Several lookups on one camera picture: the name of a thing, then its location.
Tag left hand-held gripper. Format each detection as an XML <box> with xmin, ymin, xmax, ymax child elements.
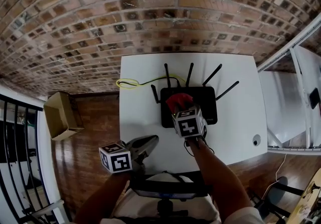
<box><xmin>99</xmin><ymin>134</ymin><xmax>159</xmax><ymax>174</ymax></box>

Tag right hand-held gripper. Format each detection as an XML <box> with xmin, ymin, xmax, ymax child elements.
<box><xmin>172</xmin><ymin>101</ymin><xmax>208</xmax><ymax>139</ymax></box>

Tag pink cloth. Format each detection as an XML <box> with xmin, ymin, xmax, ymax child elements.
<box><xmin>165</xmin><ymin>93</ymin><xmax>195</xmax><ymax>116</ymax></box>

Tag black router with antennas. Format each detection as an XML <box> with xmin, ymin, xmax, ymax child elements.
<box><xmin>150</xmin><ymin>63</ymin><xmax>240</xmax><ymax>129</ymax></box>

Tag person's right forearm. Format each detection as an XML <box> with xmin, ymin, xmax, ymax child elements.
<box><xmin>187</xmin><ymin>136</ymin><xmax>253</xmax><ymax>221</ymax></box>

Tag person's left forearm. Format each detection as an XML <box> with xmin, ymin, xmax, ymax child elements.
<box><xmin>74</xmin><ymin>171</ymin><xmax>131</xmax><ymax>224</ymax></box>

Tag person's white shirt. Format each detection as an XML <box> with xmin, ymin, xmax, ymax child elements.
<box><xmin>100</xmin><ymin>172</ymin><xmax>266</xmax><ymax>224</ymax></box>

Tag open cardboard box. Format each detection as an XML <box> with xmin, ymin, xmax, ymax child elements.
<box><xmin>43</xmin><ymin>91</ymin><xmax>85</xmax><ymax>141</ymax></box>

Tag white metal shelf rack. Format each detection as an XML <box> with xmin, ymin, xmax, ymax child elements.
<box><xmin>257</xmin><ymin>13</ymin><xmax>321</xmax><ymax>156</ymax></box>

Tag black stool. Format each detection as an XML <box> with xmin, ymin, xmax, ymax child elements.
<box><xmin>248</xmin><ymin>176</ymin><xmax>304</xmax><ymax>224</ymax></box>

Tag black metal railing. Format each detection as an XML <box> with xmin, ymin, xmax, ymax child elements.
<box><xmin>0</xmin><ymin>93</ymin><xmax>63</xmax><ymax>224</ymax></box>

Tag flat black device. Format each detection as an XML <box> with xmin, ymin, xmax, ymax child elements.
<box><xmin>308</xmin><ymin>87</ymin><xmax>321</xmax><ymax>110</ymax></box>

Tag black cabinet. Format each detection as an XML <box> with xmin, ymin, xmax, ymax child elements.
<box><xmin>0</xmin><ymin>120</ymin><xmax>38</xmax><ymax>163</ymax></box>

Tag round wooden table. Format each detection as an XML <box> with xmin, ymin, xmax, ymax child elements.
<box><xmin>288</xmin><ymin>167</ymin><xmax>321</xmax><ymax>224</ymax></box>

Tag black power cable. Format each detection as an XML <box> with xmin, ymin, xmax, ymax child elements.
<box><xmin>119</xmin><ymin>77</ymin><xmax>181</xmax><ymax>88</ymax></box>

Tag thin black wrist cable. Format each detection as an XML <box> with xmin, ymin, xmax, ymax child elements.
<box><xmin>184</xmin><ymin>135</ymin><xmax>215</xmax><ymax>155</ymax></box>

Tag black chest mount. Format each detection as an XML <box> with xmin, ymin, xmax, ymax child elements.
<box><xmin>127</xmin><ymin>171</ymin><xmax>214</xmax><ymax>218</ymax></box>

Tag yellow cable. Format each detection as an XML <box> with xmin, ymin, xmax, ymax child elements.
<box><xmin>115</xmin><ymin>73</ymin><xmax>188</xmax><ymax>90</ymax></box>

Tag thin white cable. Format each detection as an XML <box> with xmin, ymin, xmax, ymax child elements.
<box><xmin>260</xmin><ymin>152</ymin><xmax>288</xmax><ymax>201</ymax></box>

